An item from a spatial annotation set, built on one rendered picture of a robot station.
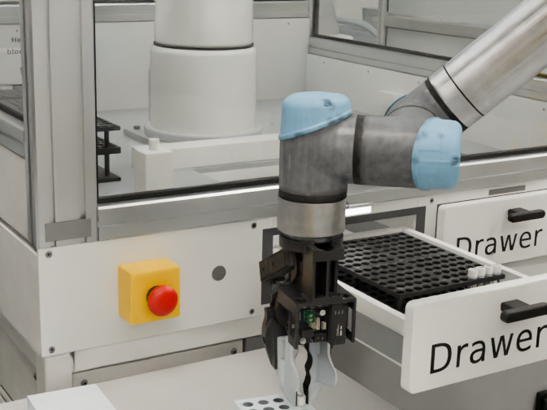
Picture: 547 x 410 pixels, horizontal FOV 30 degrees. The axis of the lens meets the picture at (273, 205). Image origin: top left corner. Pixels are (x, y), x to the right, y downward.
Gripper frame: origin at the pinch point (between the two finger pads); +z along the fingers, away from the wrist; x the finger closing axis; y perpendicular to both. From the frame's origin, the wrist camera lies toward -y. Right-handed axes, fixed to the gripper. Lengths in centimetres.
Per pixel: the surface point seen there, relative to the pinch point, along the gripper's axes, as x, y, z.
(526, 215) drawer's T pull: 50, -31, -10
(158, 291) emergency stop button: -12.8, -16.8, -7.9
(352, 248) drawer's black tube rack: 17.3, -24.3, -8.8
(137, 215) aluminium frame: -13.8, -23.4, -16.2
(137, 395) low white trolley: -15.9, -15.0, 5.1
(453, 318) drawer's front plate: 17.3, 4.7, -9.0
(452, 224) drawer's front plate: 38, -32, -9
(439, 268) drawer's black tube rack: 25.4, -13.5, -8.6
